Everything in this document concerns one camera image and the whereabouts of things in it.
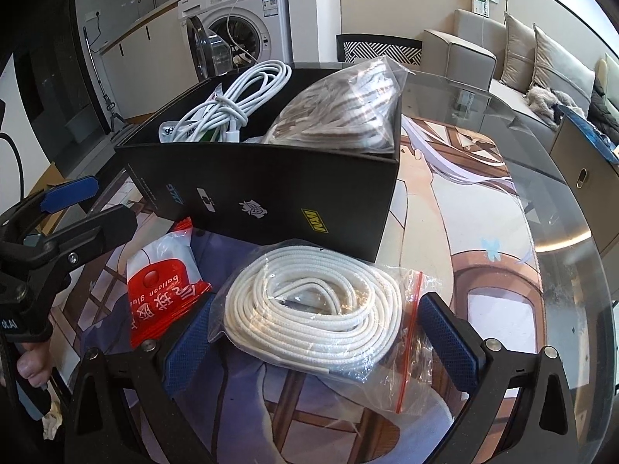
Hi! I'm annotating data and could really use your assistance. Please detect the black jacket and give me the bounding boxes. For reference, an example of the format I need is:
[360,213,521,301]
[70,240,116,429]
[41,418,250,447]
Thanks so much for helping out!
[587,77,619,146]

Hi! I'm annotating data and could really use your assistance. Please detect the white cable coil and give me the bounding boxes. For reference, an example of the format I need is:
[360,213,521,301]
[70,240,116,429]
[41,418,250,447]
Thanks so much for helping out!
[171,60,293,143]

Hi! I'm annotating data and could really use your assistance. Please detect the grey furry blanket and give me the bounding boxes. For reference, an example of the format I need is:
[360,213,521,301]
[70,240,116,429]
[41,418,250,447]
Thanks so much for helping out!
[525,84,586,129]

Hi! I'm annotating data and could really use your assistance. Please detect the wide grey cushion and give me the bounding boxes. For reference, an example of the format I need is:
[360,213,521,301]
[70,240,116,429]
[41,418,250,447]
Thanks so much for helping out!
[529,23,597,117]

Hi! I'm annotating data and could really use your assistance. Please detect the bag of striped rope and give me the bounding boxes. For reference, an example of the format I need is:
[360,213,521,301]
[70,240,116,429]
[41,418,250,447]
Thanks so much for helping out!
[261,55,414,158]

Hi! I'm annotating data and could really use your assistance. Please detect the narrow grey cushion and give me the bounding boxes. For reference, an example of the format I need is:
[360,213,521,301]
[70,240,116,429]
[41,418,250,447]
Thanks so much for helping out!
[499,12,540,92]

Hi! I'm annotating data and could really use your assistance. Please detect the grey sofa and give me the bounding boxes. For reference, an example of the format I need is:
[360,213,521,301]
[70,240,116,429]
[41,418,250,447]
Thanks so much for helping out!
[421,10,619,155]

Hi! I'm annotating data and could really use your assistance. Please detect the person's left hand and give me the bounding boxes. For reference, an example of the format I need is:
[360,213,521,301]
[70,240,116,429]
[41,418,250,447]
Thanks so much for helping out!
[14,341,52,389]

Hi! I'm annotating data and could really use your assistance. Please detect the red white glue packet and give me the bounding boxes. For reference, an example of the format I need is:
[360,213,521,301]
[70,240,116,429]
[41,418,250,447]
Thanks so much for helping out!
[127,220,214,349]

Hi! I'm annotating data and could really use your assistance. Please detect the printed table mat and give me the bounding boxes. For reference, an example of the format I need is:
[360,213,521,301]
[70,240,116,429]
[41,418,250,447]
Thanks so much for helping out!
[29,116,549,464]

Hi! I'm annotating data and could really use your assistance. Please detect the beige drawer cabinet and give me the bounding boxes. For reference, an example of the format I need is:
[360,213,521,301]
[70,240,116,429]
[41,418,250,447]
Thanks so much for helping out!
[551,118,619,257]

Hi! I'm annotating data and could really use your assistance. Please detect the white washing machine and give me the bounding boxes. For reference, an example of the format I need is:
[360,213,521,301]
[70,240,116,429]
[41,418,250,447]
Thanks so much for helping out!
[176,0,293,80]

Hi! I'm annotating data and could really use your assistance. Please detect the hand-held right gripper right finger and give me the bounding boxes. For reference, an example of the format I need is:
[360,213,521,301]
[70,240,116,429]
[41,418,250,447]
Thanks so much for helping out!
[417,292,578,464]

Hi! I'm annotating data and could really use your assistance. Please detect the white kitchen cabinet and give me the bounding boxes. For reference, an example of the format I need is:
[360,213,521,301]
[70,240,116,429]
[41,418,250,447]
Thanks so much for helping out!
[82,0,194,121]

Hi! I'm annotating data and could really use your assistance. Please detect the bag of white rope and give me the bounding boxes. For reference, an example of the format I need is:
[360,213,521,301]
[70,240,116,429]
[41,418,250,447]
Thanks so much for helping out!
[207,239,458,414]

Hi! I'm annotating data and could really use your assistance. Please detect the green white medicine packet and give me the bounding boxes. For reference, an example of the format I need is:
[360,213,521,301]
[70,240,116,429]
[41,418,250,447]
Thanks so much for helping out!
[159,120,216,144]

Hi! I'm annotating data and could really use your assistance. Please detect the black white patterned chair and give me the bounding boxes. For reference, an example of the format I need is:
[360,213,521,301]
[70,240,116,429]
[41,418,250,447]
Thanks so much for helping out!
[336,33,424,66]

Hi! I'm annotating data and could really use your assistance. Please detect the black cardboard box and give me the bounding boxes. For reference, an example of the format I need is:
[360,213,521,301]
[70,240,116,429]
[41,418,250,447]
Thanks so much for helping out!
[113,63,412,264]

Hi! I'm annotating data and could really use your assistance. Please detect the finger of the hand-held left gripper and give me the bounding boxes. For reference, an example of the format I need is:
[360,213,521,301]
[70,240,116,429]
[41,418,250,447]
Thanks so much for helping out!
[0,178,101,246]
[18,204,139,292]

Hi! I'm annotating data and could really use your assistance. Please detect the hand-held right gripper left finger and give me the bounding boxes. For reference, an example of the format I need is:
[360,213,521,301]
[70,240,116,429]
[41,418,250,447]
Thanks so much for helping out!
[63,297,216,464]

